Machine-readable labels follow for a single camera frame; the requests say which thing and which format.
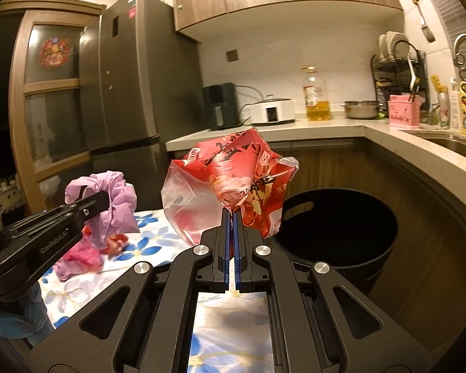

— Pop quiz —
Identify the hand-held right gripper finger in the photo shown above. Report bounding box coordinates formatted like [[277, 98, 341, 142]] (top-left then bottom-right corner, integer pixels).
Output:
[[235, 209, 436, 373], [27, 209, 231, 373]]

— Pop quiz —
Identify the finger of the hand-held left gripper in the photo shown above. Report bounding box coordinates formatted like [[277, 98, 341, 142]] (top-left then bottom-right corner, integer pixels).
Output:
[[0, 190, 112, 247]]

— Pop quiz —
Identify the lilac plastic bag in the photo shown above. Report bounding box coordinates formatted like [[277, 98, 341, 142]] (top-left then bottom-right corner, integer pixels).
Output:
[[64, 170, 139, 249]]

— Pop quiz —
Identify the red printed snack bag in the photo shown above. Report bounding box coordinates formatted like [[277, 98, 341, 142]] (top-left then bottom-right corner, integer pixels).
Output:
[[161, 126, 299, 247]]

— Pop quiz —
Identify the black trash bin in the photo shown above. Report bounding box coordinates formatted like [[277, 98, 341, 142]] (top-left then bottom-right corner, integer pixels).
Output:
[[270, 188, 399, 300]]

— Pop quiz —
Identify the red plastic bag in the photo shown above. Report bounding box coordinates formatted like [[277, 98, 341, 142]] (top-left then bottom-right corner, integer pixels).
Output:
[[103, 233, 130, 257]]

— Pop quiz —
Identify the polka dot cloth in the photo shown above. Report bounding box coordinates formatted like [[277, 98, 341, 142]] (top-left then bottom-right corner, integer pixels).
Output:
[[0, 179, 28, 222]]

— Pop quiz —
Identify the light blue soft object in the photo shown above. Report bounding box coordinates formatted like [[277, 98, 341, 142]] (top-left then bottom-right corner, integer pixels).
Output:
[[0, 282, 55, 346]]

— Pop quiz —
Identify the blue floral tablecloth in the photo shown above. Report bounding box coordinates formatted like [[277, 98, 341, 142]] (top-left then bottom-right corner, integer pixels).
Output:
[[39, 208, 276, 373]]

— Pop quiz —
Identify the grey refrigerator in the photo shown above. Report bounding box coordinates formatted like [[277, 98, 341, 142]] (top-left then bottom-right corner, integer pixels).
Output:
[[79, 0, 206, 212]]

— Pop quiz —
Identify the white electric cooker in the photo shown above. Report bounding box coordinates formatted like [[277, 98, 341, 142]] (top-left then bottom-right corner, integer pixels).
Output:
[[243, 94, 297, 126]]

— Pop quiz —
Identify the black air fryer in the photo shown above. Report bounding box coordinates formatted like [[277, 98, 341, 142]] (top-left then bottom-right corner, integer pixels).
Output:
[[203, 82, 240, 131]]

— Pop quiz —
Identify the red flower door sticker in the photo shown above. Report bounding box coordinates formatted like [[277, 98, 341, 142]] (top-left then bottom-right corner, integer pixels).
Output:
[[39, 37, 71, 71]]

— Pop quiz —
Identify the cooking oil bottle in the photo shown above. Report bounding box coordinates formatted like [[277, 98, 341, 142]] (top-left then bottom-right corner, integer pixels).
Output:
[[301, 66, 331, 122]]

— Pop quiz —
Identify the steel bowl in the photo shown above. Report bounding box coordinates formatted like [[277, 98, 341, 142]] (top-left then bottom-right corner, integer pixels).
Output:
[[342, 100, 381, 120]]

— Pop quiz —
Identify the pink utensil holder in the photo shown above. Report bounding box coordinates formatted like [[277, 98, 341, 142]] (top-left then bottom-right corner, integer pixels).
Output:
[[387, 94, 421, 130]]

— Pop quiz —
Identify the black dish rack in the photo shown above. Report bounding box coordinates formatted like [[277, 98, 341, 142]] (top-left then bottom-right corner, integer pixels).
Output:
[[371, 31, 430, 119]]

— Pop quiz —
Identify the steel sink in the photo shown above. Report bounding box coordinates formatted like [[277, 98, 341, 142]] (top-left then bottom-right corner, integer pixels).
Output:
[[412, 132, 466, 164]]

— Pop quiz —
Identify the beer can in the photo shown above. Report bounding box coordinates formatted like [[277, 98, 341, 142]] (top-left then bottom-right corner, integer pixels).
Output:
[[437, 91, 451, 128]]

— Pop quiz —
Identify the white bottle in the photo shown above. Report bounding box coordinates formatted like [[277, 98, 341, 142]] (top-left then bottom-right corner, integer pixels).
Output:
[[448, 78, 464, 133]]

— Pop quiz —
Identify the hanging metal spatula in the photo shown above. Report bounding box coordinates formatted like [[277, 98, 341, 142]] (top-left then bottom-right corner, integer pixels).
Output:
[[408, 0, 436, 43]]

